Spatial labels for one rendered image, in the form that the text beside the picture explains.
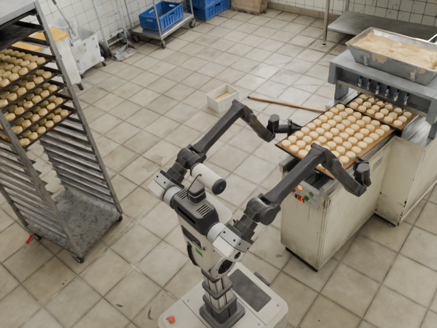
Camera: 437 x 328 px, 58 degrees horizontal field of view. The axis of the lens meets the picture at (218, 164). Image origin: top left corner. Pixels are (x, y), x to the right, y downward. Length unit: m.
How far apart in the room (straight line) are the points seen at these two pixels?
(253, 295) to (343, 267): 0.76
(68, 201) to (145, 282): 1.02
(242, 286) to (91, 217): 1.40
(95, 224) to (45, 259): 0.48
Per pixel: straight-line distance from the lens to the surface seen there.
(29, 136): 2.55
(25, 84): 2.49
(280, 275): 2.90
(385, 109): 2.77
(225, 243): 1.52
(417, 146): 2.68
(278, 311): 2.48
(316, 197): 2.27
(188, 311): 2.52
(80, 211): 3.41
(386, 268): 3.05
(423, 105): 2.63
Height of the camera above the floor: 2.48
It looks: 43 degrees down
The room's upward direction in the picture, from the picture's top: 7 degrees counter-clockwise
